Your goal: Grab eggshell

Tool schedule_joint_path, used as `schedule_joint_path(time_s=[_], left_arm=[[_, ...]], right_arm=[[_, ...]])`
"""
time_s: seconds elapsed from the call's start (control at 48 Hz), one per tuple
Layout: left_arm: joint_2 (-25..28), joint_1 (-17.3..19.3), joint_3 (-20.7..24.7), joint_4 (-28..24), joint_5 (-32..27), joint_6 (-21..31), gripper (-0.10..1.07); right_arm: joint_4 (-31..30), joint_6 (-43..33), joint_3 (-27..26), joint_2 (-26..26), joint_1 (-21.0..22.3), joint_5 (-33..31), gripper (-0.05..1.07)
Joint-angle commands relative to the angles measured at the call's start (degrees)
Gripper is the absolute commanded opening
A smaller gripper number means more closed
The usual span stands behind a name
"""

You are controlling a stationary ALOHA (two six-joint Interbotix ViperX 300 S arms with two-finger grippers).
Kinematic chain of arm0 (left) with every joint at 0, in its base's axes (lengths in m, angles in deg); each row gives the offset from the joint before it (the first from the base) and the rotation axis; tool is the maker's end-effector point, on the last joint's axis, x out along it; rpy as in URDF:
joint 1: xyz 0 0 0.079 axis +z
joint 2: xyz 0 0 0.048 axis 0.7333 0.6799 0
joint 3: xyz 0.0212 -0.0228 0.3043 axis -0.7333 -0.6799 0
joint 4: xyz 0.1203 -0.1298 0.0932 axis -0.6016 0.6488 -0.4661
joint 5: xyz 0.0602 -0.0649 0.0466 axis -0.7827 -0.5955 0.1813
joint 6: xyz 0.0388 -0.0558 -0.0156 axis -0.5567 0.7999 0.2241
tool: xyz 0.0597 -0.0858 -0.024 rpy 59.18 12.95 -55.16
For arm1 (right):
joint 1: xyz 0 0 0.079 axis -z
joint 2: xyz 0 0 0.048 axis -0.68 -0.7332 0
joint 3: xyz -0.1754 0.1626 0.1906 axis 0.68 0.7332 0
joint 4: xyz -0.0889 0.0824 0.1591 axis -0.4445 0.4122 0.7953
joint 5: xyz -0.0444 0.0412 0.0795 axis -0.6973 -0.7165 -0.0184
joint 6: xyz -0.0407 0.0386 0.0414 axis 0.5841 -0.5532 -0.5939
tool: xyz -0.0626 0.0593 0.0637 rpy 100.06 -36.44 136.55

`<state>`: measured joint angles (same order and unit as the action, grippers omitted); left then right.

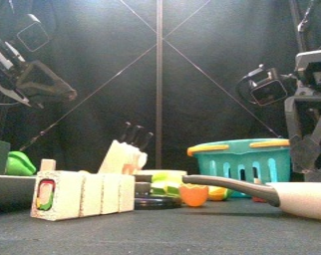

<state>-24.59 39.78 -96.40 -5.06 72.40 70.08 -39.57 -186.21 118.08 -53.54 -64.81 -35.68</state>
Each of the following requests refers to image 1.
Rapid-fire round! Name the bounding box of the orange toy eggshell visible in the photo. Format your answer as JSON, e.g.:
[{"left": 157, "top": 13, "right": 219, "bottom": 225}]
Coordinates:
[{"left": 178, "top": 183, "right": 210, "bottom": 208}]

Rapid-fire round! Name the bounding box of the green toy pepper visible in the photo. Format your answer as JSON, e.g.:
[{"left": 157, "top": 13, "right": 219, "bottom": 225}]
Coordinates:
[{"left": 5, "top": 150, "right": 39, "bottom": 177}]

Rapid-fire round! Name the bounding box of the yellow green toy fruit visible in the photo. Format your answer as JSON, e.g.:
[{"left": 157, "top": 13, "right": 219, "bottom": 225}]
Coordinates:
[{"left": 207, "top": 185, "right": 234, "bottom": 202}]

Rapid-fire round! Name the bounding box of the small wooden cube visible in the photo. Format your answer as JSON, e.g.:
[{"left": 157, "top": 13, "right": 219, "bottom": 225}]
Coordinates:
[{"left": 40, "top": 158, "right": 59, "bottom": 172}]

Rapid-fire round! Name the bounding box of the white toy knife block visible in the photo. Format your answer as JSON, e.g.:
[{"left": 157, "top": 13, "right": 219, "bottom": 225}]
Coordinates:
[{"left": 98, "top": 139, "right": 150, "bottom": 175}]

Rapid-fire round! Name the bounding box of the grey tray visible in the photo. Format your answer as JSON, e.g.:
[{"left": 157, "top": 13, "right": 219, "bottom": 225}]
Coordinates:
[{"left": 0, "top": 173, "right": 39, "bottom": 208}]

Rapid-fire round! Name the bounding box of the wooden sushi slice showing filling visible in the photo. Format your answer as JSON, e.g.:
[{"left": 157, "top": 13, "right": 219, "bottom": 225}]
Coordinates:
[{"left": 30, "top": 170, "right": 87, "bottom": 222}]

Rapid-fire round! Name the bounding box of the wooden sushi roll slice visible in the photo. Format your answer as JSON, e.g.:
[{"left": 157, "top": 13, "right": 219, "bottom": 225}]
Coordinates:
[
  {"left": 100, "top": 173, "right": 123, "bottom": 215},
  {"left": 118, "top": 173, "right": 138, "bottom": 213},
  {"left": 79, "top": 172, "right": 106, "bottom": 218}
]

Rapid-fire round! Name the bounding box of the green yellow toy vegetable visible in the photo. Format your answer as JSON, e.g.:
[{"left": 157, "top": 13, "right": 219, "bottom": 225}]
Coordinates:
[{"left": 150, "top": 172, "right": 186, "bottom": 199}]

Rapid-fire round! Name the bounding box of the black round lid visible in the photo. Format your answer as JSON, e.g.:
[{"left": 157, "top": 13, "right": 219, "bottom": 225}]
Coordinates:
[{"left": 134, "top": 195, "right": 183, "bottom": 211}]

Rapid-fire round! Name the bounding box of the thin diagonal brace wire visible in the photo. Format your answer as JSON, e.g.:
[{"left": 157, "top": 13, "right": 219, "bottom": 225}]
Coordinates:
[
  {"left": 119, "top": 0, "right": 282, "bottom": 138},
  {"left": 19, "top": 0, "right": 213, "bottom": 152}
]

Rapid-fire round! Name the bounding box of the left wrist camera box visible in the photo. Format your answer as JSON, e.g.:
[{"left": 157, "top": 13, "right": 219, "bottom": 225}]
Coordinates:
[{"left": 13, "top": 13, "right": 52, "bottom": 54}]

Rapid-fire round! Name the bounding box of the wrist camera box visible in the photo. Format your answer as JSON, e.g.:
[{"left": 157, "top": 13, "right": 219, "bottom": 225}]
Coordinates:
[
  {"left": 13, "top": 13, "right": 52, "bottom": 54},
  {"left": 235, "top": 64, "right": 298, "bottom": 108}
]

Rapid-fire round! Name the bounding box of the white pan with grey handle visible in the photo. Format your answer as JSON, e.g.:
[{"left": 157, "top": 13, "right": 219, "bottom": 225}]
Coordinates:
[{"left": 181, "top": 174, "right": 321, "bottom": 221}]

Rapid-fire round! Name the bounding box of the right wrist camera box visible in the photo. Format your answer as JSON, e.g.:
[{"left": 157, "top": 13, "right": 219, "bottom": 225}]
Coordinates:
[{"left": 235, "top": 64, "right": 298, "bottom": 108}]

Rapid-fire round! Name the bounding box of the teal basket with yellow handles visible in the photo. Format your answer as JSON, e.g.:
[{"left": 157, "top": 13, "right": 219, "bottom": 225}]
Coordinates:
[{"left": 186, "top": 137, "right": 293, "bottom": 199}]

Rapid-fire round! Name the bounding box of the black toy knife handle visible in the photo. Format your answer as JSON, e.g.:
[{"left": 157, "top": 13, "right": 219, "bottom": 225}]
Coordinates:
[
  {"left": 139, "top": 131, "right": 157, "bottom": 152},
  {"left": 128, "top": 125, "right": 145, "bottom": 146},
  {"left": 119, "top": 121, "right": 134, "bottom": 143}
]

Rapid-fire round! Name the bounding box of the vertical metal frame pole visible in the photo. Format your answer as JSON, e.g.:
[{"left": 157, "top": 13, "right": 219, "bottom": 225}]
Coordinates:
[{"left": 155, "top": 0, "right": 165, "bottom": 169}]

